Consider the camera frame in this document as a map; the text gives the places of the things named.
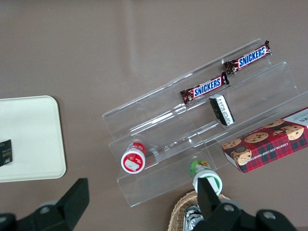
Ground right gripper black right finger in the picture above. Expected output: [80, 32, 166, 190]
[192, 178, 298, 231]

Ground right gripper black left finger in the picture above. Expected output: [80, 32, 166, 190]
[0, 178, 90, 231]

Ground tan oval wicker basket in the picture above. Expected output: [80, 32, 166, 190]
[170, 190, 232, 231]

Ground beige plastic tray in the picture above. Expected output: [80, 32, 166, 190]
[0, 95, 67, 183]

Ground stacked aluminium foil containers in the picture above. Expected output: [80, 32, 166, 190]
[183, 205, 205, 231]

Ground green yogurt drink bottle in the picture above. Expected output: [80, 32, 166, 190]
[188, 159, 223, 196]

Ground small black gum box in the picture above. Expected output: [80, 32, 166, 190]
[0, 139, 13, 168]
[208, 94, 235, 127]

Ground red tartan cookie box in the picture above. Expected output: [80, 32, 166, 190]
[221, 106, 308, 175]

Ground clear acrylic stepped shelf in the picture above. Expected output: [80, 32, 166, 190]
[101, 38, 308, 208]

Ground Snickers chocolate bar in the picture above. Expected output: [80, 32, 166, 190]
[224, 39, 272, 76]
[180, 72, 230, 105]

